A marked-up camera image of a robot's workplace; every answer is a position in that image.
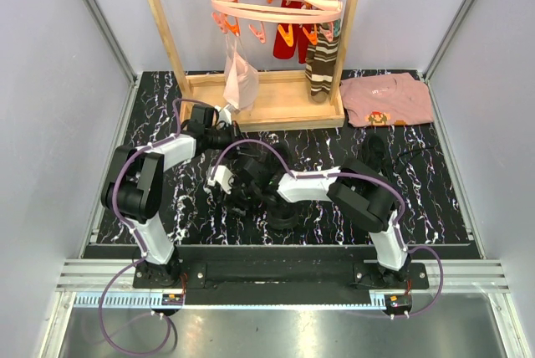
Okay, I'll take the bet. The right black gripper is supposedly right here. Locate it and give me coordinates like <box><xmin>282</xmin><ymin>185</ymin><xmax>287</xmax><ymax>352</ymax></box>
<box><xmin>218</xmin><ymin>172</ymin><xmax>260</xmax><ymax>217</ymax></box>

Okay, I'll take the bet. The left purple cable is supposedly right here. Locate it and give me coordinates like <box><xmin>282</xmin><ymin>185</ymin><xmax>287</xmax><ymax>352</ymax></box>
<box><xmin>98</xmin><ymin>97</ymin><xmax>218</xmax><ymax>355</ymax></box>

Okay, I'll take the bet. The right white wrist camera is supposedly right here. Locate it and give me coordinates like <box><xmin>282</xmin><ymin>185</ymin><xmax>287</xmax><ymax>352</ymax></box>
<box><xmin>207</xmin><ymin>165</ymin><xmax>233</xmax><ymax>194</ymax></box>

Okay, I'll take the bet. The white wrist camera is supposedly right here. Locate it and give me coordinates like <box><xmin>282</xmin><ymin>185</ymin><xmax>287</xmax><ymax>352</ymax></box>
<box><xmin>207</xmin><ymin>165</ymin><xmax>233</xmax><ymax>194</ymax></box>
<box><xmin>215</xmin><ymin>105</ymin><xmax>237</xmax><ymax>125</ymax></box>

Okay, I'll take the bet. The black shoelace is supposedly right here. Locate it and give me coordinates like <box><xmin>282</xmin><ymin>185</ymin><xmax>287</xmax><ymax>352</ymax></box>
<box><xmin>394</xmin><ymin>146</ymin><xmax>436</xmax><ymax>174</ymax></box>

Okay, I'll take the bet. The pink hanging bra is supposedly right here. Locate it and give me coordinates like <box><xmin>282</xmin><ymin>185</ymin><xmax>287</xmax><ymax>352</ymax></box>
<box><xmin>223</xmin><ymin>34</ymin><xmax>260</xmax><ymax>111</ymax></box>

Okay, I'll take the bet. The brown striped hanging sock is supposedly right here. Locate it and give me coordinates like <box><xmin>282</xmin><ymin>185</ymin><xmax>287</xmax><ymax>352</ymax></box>
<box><xmin>305</xmin><ymin>20</ymin><xmax>340</xmax><ymax>104</ymax></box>

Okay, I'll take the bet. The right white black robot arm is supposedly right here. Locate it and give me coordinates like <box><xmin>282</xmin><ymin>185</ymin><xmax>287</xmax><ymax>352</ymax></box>
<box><xmin>210</xmin><ymin>156</ymin><xmax>410</xmax><ymax>289</ymax></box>

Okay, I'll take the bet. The right orange connector box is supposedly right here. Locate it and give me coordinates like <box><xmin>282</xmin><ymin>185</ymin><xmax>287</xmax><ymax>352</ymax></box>
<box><xmin>385</xmin><ymin>294</ymin><xmax>412</xmax><ymax>312</ymax></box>

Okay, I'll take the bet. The black shoe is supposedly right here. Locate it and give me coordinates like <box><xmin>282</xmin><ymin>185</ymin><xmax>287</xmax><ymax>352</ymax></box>
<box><xmin>234</xmin><ymin>146</ymin><xmax>298</xmax><ymax>230</ymax></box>
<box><xmin>359</xmin><ymin>134</ymin><xmax>395</xmax><ymax>182</ymax></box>

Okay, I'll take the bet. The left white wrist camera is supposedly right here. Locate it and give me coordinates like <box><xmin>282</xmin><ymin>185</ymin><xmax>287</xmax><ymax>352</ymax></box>
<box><xmin>215</xmin><ymin>105</ymin><xmax>237</xmax><ymax>125</ymax></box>

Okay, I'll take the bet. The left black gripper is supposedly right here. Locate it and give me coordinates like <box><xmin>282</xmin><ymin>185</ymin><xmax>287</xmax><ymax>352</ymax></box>
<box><xmin>205</xmin><ymin>121</ymin><xmax>258</xmax><ymax>161</ymax></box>

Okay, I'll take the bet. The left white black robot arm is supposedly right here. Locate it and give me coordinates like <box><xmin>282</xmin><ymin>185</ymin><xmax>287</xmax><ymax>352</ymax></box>
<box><xmin>100</xmin><ymin>101</ymin><xmax>242</xmax><ymax>288</ymax></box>

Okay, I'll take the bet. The pink folded t-shirt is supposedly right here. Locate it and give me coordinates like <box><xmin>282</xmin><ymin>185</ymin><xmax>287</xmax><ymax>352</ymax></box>
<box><xmin>339</xmin><ymin>73</ymin><xmax>434</xmax><ymax>127</ymax></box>

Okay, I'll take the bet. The red hanging sock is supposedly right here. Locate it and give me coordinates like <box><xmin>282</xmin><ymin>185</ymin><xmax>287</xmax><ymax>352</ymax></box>
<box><xmin>273</xmin><ymin>23</ymin><xmax>313</xmax><ymax>64</ymax></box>

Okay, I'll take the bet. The pink round clip hanger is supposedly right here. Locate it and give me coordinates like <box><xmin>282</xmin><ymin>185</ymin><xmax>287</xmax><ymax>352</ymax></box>
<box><xmin>211</xmin><ymin>0</ymin><xmax>343</xmax><ymax>43</ymax></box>

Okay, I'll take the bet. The left orange connector box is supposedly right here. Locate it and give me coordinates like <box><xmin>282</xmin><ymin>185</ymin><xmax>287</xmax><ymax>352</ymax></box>
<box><xmin>161</xmin><ymin>293</ymin><xmax>185</xmax><ymax>306</ymax></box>

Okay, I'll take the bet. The orange connector box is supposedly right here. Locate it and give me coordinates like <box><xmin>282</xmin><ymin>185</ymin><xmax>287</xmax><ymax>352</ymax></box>
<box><xmin>385</xmin><ymin>294</ymin><xmax>412</xmax><ymax>312</ymax></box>
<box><xmin>161</xmin><ymin>293</ymin><xmax>185</xmax><ymax>306</ymax></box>

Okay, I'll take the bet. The wooden drying rack frame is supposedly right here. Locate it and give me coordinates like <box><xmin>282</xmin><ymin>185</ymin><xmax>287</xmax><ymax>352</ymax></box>
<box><xmin>131</xmin><ymin>0</ymin><xmax>369</xmax><ymax>136</ymax></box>

